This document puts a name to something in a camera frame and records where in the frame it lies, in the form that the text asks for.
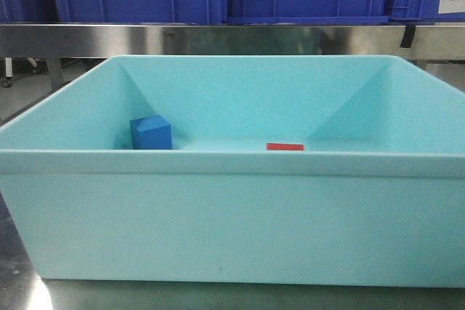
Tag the red foam cube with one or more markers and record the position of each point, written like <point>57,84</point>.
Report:
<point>284,146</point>

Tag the blue foam cube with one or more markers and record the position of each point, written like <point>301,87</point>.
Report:
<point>151,133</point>

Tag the light blue plastic tub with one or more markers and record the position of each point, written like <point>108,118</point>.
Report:
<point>376,198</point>

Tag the black tape strip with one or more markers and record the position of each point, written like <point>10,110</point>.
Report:
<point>408,36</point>

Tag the stainless steel shelf rail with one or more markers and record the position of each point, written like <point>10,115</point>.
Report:
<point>444,41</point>

